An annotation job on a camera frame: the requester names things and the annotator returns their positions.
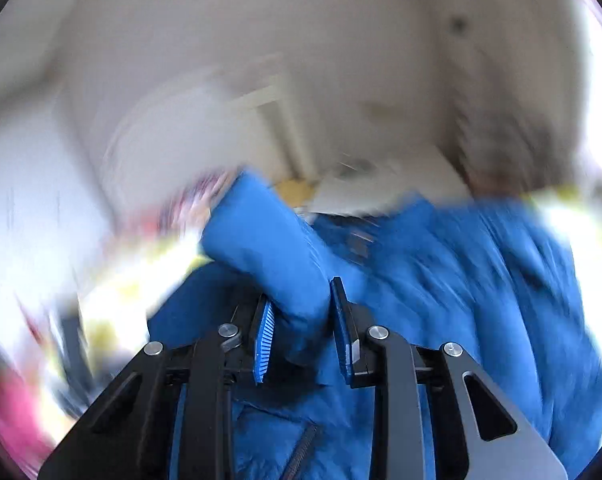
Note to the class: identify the blue padded jacket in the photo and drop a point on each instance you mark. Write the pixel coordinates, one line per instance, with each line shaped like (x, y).
(431, 285)

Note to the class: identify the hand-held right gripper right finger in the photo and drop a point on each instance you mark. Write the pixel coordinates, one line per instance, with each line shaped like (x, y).
(342, 332)

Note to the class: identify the yellow checked bed sheet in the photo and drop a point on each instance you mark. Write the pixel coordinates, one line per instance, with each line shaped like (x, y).
(131, 280)

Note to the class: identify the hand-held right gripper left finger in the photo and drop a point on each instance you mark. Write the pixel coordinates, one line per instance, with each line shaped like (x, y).
(262, 345)

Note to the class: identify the white bed headboard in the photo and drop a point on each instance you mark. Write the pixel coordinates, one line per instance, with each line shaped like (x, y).
(181, 135)

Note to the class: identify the pink cloth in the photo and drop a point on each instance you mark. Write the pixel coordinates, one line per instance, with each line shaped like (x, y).
(11, 410)

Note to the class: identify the patterned pillow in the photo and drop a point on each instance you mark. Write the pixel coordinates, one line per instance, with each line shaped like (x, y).
(201, 200)

